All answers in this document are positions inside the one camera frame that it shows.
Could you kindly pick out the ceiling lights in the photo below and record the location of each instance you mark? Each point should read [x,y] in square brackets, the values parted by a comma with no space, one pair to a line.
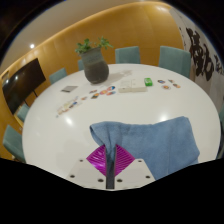
[32,46]

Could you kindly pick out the teal chairs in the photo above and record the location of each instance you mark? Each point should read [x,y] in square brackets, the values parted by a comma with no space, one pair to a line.
[175,60]

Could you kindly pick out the colourful round badges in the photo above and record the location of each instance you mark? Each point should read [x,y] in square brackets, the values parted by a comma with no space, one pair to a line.
[103,91]
[165,87]

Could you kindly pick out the small green box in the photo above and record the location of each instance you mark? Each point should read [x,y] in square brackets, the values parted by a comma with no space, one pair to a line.
[148,82]

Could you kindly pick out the grey flat card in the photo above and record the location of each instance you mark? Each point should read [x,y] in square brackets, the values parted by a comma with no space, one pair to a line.
[69,88]

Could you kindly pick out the white flat box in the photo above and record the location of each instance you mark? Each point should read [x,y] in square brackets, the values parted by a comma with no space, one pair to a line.
[131,86]

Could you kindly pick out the potted plant in grey pot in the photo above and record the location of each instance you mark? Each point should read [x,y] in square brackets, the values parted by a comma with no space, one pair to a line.
[95,68]

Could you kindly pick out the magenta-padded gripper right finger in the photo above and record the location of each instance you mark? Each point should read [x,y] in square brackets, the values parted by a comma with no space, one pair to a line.
[133,173]

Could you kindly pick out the colourful sticker sheet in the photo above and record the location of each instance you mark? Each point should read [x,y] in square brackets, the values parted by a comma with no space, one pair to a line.
[68,106]

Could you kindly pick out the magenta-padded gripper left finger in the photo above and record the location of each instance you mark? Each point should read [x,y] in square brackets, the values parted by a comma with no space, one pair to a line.
[90,173]

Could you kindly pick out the blue towel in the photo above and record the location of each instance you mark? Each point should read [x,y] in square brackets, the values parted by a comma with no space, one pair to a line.
[160,143]

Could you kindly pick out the black wall screen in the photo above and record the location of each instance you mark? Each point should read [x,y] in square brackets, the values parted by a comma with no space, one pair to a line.
[21,85]

